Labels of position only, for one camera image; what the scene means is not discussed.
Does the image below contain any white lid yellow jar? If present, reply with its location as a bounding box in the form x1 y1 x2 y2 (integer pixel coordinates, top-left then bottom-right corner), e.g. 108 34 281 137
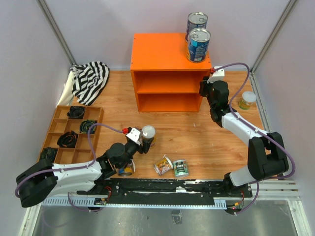
238 91 256 110
141 125 156 148

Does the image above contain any blue soup can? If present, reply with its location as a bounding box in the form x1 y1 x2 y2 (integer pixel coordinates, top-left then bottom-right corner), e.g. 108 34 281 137
187 28 211 62

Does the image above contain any dark blue food can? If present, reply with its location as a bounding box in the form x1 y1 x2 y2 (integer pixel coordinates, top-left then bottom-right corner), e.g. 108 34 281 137
185 12 208 42

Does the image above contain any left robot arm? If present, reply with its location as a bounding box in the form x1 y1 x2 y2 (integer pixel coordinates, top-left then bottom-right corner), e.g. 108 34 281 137
15 128 155 208

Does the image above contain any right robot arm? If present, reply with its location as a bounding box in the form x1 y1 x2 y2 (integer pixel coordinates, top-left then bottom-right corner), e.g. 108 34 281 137
199 76 289 197

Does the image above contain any tall colourful can left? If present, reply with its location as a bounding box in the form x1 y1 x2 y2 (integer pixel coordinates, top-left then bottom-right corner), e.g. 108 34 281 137
118 160 136 177

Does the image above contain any orange noodle cup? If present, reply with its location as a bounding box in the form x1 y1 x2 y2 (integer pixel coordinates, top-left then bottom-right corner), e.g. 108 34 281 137
153 155 173 176

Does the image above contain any orange wooden shelf cabinet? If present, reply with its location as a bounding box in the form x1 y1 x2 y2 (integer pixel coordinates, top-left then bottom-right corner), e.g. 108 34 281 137
130 33 211 112

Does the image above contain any green white noodle cup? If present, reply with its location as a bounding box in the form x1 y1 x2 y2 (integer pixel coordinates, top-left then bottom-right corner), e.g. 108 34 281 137
173 159 189 178

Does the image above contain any wooden compartment tray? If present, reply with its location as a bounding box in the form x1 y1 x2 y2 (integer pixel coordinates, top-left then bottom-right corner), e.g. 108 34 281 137
39 106 104 164

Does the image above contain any black white striped cloth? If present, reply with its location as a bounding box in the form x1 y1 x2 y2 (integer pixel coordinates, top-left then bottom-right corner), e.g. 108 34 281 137
70 61 110 106

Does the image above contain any white cloth under stripes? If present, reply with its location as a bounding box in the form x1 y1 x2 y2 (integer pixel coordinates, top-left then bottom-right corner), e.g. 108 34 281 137
57 71 75 106

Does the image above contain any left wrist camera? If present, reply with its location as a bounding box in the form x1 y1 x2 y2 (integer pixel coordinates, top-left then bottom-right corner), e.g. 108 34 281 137
126 128 142 146

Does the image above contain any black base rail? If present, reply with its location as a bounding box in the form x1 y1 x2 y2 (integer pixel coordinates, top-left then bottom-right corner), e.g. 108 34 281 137
91 178 252 206

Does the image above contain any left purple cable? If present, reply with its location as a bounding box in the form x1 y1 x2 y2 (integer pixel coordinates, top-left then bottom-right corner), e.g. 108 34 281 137
14 122 128 213

